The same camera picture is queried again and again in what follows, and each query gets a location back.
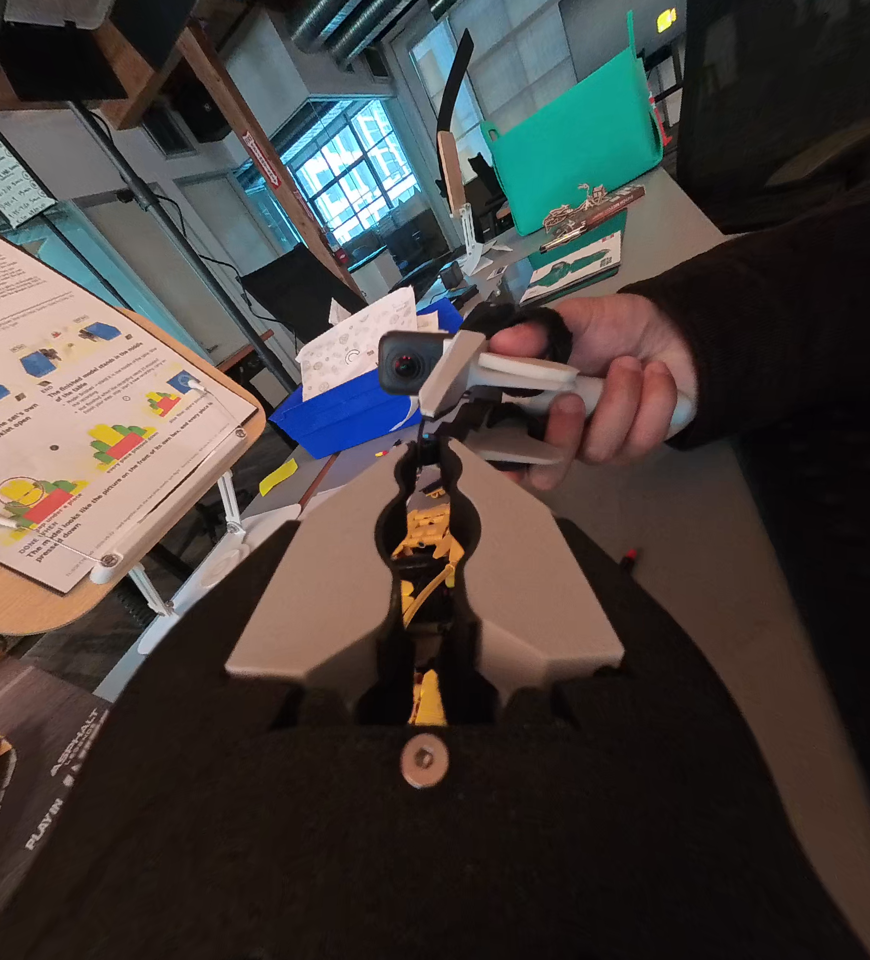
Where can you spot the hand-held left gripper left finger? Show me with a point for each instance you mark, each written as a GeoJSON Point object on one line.
{"type": "Point", "coordinates": [315, 600]}

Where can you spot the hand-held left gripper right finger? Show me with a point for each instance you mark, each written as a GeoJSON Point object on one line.
{"type": "Point", "coordinates": [540, 600]}

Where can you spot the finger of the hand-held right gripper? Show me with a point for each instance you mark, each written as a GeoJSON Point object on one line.
{"type": "Point", "coordinates": [528, 450]}
{"type": "Point", "coordinates": [456, 367]}

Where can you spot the yellow toy brick car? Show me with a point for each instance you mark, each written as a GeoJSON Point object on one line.
{"type": "Point", "coordinates": [423, 525]}

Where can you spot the grey desk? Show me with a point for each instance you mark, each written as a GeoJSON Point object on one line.
{"type": "Point", "coordinates": [667, 540]}

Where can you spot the person's right hand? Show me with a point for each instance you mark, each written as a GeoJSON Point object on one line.
{"type": "Point", "coordinates": [645, 352]}

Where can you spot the white printed paper bag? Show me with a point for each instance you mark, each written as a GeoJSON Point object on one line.
{"type": "Point", "coordinates": [360, 337]}

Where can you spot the blue plastic bin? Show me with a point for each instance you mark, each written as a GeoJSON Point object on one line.
{"type": "Point", "coordinates": [345, 420]}

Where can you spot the red black connector pin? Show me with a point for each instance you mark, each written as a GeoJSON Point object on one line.
{"type": "Point", "coordinates": [629, 556]}

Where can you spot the yellow sticky note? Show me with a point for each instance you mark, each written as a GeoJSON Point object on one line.
{"type": "Point", "coordinates": [279, 476]}

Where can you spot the green white booklet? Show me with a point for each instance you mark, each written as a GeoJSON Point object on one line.
{"type": "Point", "coordinates": [577, 262]}

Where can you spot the small wooden model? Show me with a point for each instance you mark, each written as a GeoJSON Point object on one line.
{"type": "Point", "coordinates": [592, 206]}

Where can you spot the dark metal pole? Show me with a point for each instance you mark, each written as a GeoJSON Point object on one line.
{"type": "Point", "coordinates": [179, 247]}

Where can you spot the toy car set box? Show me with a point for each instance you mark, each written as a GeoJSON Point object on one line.
{"type": "Point", "coordinates": [29, 750]}

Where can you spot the printed instruction sheet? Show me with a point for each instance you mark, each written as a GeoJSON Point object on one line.
{"type": "Point", "coordinates": [67, 375]}

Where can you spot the black mesh office chair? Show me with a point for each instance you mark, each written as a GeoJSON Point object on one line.
{"type": "Point", "coordinates": [780, 90]}

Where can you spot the small handwritten whiteboard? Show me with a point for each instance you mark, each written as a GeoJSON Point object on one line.
{"type": "Point", "coordinates": [3, 176]}

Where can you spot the wooden post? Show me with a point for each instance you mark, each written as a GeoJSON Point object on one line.
{"type": "Point", "coordinates": [254, 150]}

